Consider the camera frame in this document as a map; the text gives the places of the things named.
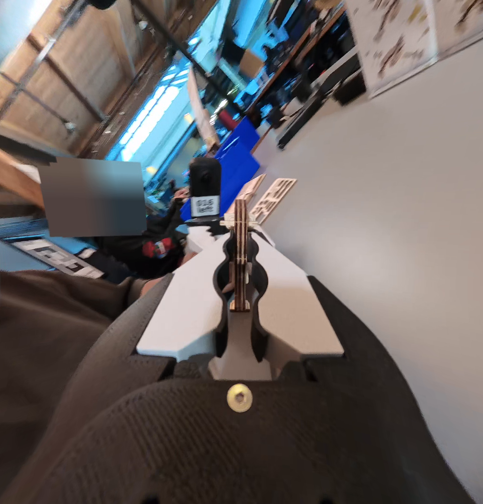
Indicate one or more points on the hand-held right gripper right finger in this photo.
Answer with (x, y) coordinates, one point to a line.
(300, 311)

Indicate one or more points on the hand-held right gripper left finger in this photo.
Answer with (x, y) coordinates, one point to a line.
(182, 311)

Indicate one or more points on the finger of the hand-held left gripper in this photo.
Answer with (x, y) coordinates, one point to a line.
(196, 240)
(263, 233)

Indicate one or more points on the wooden robot model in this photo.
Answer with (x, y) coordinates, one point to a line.
(240, 256)

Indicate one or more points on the person's left forearm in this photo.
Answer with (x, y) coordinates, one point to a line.
(148, 285)

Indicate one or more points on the grey desk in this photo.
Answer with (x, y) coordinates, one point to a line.
(403, 236)

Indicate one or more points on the black desk equipment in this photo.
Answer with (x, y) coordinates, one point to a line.
(324, 90)

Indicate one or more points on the blue storage bin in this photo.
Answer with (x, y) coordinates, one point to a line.
(237, 177)
(245, 134)

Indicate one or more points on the laser-cut wooden sheet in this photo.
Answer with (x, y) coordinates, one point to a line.
(254, 187)
(273, 197)

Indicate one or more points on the person's olive brown clothing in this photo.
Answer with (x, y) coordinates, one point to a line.
(48, 334)

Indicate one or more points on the framed black-white marker board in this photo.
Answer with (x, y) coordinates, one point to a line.
(56, 256)

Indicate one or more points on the printed instruction sheet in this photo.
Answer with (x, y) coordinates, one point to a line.
(391, 47)

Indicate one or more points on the wooden post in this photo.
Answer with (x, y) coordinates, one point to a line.
(9, 173)

